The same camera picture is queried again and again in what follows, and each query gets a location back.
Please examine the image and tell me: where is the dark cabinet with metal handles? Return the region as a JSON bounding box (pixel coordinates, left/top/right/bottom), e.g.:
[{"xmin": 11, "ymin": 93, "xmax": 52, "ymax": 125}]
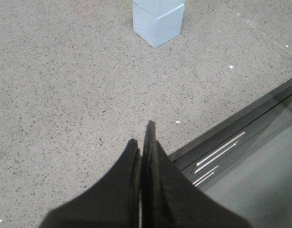
[{"xmin": 174, "ymin": 78, "xmax": 292, "ymax": 228}]

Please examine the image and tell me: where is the textured light blue foam cube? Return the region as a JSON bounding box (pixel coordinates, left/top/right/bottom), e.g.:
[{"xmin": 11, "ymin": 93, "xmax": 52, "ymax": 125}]
[{"xmin": 133, "ymin": 0, "xmax": 185, "ymax": 18}]

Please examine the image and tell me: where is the smooth light blue foam cube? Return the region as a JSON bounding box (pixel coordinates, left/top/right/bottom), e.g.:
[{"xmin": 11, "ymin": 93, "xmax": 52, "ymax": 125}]
[{"xmin": 132, "ymin": 2, "xmax": 185, "ymax": 48}]

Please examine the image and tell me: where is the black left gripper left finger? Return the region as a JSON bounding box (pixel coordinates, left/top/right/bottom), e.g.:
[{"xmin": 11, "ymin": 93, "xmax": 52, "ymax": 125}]
[{"xmin": 40, "ymin": 139, "xmax": 141, "ymax": 228}]

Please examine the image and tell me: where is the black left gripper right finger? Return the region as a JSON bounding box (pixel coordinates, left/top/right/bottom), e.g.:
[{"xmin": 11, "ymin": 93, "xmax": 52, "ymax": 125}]
[{"xmin": 141, "ymin": 121, "xmax": 251, "ymax": 228}]

